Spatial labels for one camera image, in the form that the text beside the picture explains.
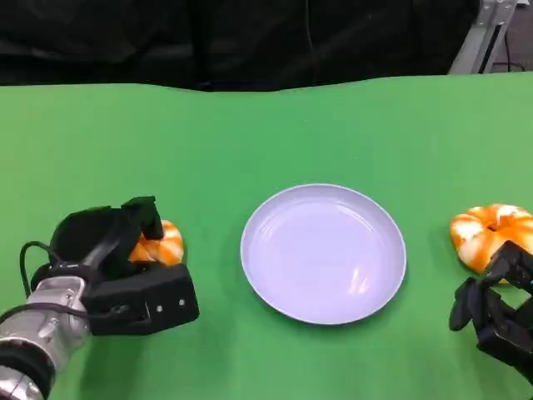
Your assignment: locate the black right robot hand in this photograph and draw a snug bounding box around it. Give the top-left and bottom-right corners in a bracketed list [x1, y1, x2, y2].
[448, 240, 533, 387]

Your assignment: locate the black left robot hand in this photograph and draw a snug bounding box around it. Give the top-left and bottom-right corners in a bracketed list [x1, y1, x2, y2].
[48, 194, 166, 288]

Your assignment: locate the orange and white bread roll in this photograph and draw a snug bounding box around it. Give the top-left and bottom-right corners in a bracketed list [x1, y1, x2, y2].
[127, 219, 184, 266]
[449, 203, 533, 285]

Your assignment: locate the green tablecloth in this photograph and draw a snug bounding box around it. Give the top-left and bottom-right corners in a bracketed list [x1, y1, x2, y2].
[0, 71, 533, 400]

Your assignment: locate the lilac plate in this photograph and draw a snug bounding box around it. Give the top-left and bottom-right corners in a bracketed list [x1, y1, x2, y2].
[240, 182, 407, 325]

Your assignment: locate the black backdrop curtain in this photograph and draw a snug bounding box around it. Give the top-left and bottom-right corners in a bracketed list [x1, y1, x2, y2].
[0, 0, 481, 92]

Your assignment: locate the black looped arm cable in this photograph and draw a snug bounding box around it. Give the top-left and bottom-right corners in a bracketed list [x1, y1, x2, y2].
[19, 241, 57, 299]

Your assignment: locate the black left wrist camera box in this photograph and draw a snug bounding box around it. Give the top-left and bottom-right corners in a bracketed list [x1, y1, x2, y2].
[85, 262, 200, 337]

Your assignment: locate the grey metal frame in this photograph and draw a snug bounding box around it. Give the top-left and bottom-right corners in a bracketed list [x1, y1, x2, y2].
[447, 0, 533, 76]

